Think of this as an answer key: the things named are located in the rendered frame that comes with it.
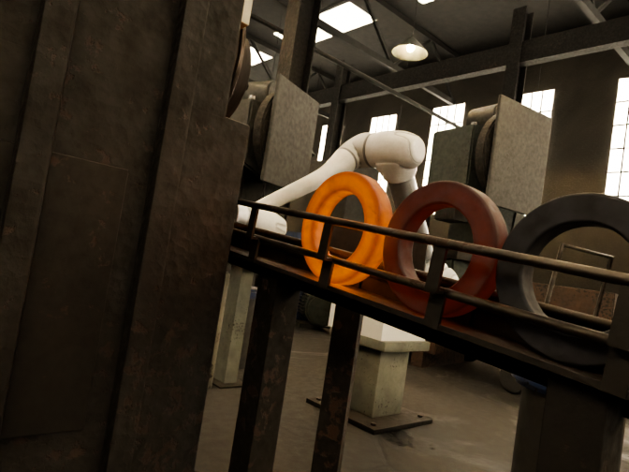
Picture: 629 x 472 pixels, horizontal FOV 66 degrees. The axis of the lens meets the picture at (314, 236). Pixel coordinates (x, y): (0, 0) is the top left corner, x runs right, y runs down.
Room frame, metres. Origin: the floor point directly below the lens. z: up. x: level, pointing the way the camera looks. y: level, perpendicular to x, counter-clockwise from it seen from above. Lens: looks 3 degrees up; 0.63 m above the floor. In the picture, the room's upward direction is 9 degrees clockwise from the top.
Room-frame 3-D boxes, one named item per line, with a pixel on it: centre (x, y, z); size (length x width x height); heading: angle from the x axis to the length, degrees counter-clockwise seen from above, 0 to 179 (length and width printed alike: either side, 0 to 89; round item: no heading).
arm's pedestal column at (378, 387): (2.20, -0.36, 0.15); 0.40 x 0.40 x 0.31; 42
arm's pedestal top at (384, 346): (2.20, -0.36, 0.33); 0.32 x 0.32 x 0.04; 42
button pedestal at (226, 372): (2.34, 0.32, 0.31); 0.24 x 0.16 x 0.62; 41
